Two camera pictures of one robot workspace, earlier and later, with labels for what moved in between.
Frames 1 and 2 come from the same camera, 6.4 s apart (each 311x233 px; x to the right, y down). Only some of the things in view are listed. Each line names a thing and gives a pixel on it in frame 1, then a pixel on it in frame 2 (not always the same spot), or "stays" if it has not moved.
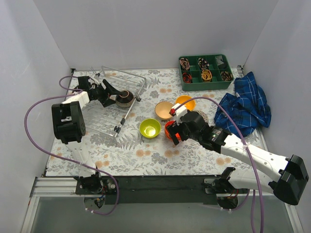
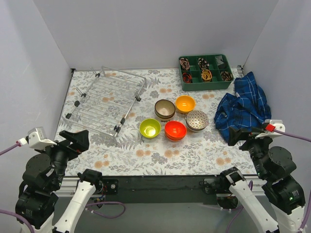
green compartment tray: x=205 y=72 stays
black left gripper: x=104 y=93 to x=67 y=147
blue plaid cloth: x=247 y=108 stays
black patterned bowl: x=126 y=99 to x=164 y=108
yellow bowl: x=190 y=105 stays
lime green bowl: x=149 y=128 stays
